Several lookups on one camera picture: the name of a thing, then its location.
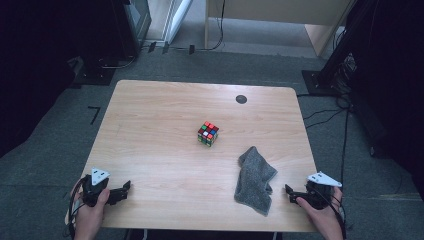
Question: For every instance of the dark curtain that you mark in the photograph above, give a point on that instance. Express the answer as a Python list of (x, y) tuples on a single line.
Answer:
[(396, 83), (33, 66)]

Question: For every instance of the dark round table grommet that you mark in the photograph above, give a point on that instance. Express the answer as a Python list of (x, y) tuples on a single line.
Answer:
[(241, 99)]

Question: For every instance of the black stand base plate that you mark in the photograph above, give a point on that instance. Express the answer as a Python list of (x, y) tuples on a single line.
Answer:
[(95, 75)]

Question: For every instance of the multicoloured puzzle cube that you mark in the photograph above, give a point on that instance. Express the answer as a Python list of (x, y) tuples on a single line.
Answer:
[(208, 134)]

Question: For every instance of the person's left hand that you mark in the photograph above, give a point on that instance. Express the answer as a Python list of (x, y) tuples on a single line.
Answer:
[(89, 218)]

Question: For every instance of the white upright panel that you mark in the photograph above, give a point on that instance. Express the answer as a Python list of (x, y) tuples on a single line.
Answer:
[(176, 20)]

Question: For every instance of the grey knitted cloth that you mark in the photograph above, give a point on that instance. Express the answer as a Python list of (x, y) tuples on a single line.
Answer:
[(254, 181)]

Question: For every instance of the beige wooden desk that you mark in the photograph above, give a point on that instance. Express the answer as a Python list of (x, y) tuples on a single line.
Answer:
[(283, 10)]

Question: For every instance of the black metal stand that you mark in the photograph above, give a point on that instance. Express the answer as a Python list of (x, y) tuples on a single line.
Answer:
[(333, 63)]

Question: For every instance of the black cabinet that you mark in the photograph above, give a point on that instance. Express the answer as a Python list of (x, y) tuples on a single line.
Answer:
[(131, 26)]

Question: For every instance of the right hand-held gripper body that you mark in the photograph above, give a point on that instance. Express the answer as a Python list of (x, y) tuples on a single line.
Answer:
[(318, 193)]

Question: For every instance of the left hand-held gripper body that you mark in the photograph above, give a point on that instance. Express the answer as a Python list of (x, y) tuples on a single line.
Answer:
[(95, 186)]

